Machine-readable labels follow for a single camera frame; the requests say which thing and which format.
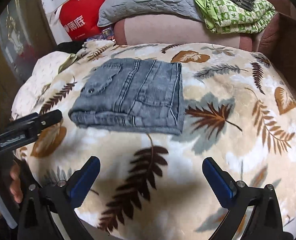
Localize grey denim pants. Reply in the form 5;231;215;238
68;58;185;135

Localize person left hand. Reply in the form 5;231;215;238
0;161;23;217

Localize white quilt underside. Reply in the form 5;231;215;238
12;51;77;120

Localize brown wooden wardrobe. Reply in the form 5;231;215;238
0;0;56;131

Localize red shopping bag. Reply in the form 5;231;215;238
55;0;105;41

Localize colourful snack packet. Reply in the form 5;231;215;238
86;27;115;42

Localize brown cardboard box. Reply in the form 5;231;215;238
257;12;296;96

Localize green patterned folded quilt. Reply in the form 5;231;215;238
194;0;276;34

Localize grey quilted pillow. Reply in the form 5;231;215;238
97;0;204;27

